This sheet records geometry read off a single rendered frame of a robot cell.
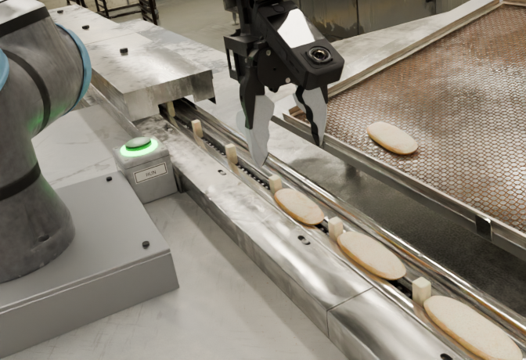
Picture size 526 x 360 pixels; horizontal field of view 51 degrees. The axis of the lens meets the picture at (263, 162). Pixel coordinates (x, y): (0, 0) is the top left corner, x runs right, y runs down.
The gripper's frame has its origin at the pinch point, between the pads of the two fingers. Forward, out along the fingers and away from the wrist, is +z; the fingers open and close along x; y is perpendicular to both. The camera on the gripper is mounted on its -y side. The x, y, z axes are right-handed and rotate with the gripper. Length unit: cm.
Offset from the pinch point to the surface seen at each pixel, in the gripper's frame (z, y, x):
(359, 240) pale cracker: 7.5, -11.5, -0.7
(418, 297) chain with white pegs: 7.9, -21.9, 0.5
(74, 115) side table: 11, 72, 14
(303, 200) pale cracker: 7.3, -0.1, -0.7
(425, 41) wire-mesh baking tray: -1.3, 18.9, -39.6
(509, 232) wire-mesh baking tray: 4.0, -23.6, -9.5
